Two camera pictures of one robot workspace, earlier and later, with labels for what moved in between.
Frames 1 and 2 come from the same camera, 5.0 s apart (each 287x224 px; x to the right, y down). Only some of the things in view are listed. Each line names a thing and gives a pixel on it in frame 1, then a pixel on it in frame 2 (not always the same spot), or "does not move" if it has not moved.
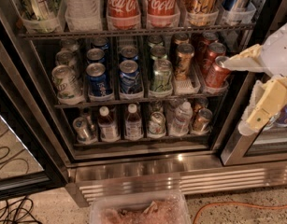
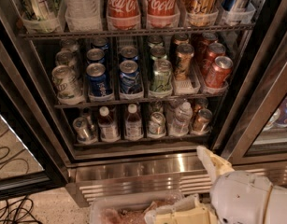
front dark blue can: (96, 79) does not move
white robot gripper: (278, 55) → (241, 198)
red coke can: (218, 78) does not move
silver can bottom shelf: (84, 132) does not move
